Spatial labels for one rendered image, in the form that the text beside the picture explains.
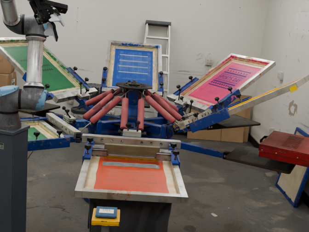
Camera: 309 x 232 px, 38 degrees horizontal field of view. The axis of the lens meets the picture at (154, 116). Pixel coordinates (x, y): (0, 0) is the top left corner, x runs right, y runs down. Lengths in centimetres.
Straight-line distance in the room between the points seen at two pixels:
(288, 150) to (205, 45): 415
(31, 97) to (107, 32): 441
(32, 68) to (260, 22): 503
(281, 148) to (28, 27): 176
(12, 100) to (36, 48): 32
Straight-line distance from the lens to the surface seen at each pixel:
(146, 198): 232
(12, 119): 258
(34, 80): 257
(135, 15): 685
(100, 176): 260
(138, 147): 285
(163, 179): 263
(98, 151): 285
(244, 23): 707
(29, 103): 255
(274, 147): 305
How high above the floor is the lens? 191
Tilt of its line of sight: 13 degrees down
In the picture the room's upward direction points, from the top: 5 degrees clockwise
